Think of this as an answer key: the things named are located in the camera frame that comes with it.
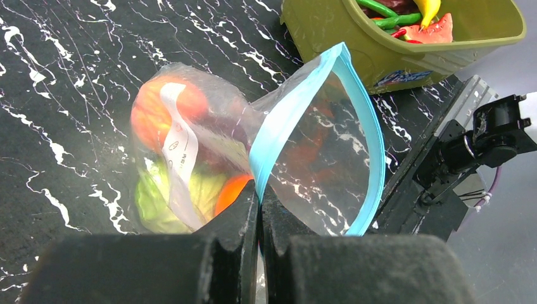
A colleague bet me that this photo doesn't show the orange toy fruit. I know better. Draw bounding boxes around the orange toy fruit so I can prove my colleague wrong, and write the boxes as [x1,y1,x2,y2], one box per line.
[214,174,253,216]

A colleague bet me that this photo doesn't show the toy peach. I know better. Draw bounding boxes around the toy peach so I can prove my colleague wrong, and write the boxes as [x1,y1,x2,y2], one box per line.
[130,75,211,154]

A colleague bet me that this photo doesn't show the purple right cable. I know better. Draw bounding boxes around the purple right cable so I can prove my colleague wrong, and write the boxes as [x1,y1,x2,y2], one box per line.
[474,165,503,211]

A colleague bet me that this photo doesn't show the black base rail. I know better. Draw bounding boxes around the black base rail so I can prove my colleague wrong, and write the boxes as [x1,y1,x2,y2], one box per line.
[369,74,500,243]

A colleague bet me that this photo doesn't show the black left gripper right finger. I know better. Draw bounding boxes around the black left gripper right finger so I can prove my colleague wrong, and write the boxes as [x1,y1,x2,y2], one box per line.
[260,189,476,303]

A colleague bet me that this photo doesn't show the green toy chili pepper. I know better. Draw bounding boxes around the green toy chili pepper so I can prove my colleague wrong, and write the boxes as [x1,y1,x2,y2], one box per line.
[356,0,422,30]

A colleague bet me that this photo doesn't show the clear zip top bag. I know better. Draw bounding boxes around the clear zip top bag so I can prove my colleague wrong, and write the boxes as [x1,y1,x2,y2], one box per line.
[129,42,387,304]

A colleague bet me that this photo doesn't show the green toy cabbage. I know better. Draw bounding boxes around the green toy cabbage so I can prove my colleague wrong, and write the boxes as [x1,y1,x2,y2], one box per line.
[135,158,228,234]

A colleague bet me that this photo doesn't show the dark red toy plum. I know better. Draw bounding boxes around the dark red toy plum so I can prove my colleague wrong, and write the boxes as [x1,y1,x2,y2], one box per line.
[191,97,251,174]

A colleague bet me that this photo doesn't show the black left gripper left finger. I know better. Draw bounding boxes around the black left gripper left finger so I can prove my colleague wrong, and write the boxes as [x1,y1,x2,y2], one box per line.
[21,182,258,303]

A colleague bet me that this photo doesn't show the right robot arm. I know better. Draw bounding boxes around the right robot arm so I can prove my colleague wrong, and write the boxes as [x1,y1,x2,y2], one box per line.
[414,92,536,206]

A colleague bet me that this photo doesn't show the olive green plastic bin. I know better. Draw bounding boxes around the olive green plastic bin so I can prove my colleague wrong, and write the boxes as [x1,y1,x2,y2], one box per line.
[281,1,527,94]

